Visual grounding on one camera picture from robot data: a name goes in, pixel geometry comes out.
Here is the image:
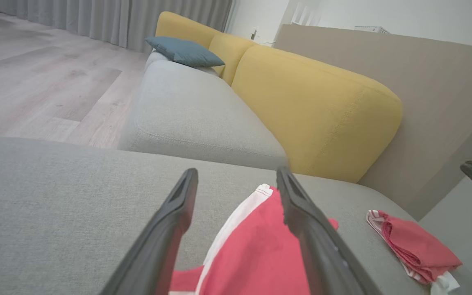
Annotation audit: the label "grey sofa back cushion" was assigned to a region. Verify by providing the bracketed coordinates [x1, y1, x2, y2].
[418, 143, 472, 295]

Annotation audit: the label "taupe partition panel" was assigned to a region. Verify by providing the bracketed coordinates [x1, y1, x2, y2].
[275, 24, 472, 222]

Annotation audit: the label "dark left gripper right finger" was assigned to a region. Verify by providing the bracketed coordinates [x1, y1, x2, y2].
[276, 166, 382, 295]

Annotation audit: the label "large yellow sofa back cushion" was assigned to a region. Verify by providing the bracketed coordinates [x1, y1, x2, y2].
[231, 44, 404, 184]

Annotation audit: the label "red shorts with white stripe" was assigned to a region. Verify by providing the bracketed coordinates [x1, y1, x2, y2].
[168, 184, 339, 295]

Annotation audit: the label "red white number 23 jersey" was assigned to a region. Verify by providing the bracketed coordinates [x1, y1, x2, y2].
[366, 210, 463, 295]

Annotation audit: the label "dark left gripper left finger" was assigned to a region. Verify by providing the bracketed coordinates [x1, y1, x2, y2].
[99, 168, 199, 295]

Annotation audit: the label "large grey sofa chaise seat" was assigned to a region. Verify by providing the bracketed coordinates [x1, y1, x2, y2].
[0, 137, 472, 295]

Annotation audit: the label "long yellow sofa back cushion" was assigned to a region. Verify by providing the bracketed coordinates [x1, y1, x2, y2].
[155, 11, 222, 50]

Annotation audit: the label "white grille appliance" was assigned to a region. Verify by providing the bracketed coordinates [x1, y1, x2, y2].
[354, 26, 390, 34]

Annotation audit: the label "blue grey throw pillow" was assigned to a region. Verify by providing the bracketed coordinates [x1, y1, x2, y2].
[145, 36, 226, 68]

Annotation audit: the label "grey pleated curtain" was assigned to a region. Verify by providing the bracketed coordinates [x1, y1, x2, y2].
[0, 0, 235, 53]

